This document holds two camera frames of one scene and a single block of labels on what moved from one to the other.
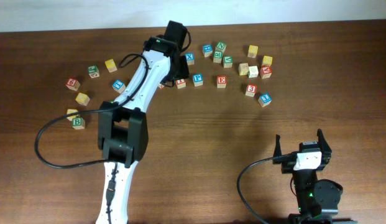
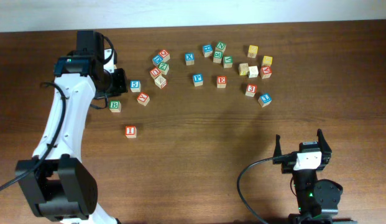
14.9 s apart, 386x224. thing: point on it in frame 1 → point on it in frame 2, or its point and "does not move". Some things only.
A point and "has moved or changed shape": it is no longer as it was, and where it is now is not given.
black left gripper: (184, 73) → (122, 86)
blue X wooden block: (190, 58) does not move
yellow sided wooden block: (243, 69) does not move
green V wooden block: (227, 61) does not move
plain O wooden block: (253, 71) does not move
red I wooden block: (180, 83) has moved or changed shape
